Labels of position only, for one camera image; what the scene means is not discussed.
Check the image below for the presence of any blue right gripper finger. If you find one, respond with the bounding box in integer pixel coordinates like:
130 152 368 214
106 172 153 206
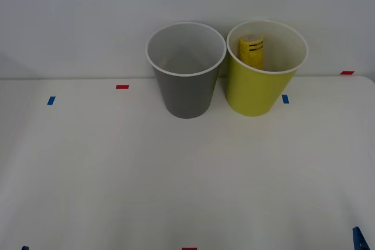
352 226 369 250

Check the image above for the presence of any yellow bottle with black cap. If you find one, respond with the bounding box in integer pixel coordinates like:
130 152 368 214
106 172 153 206
237 33 264 71

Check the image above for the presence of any yellow-green plastic waste bin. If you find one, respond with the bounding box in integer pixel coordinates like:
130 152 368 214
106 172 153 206
225 19 309 118

